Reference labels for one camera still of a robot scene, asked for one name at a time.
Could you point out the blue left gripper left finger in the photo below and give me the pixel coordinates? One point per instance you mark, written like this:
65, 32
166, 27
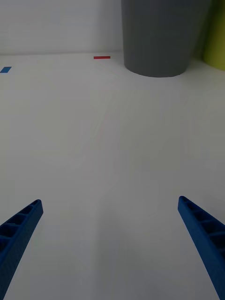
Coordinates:
17, 236

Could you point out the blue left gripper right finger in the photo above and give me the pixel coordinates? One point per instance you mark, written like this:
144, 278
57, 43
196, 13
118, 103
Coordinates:
207, 236

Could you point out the yellow-green plastic bin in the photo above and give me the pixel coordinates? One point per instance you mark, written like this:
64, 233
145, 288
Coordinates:
216, 35

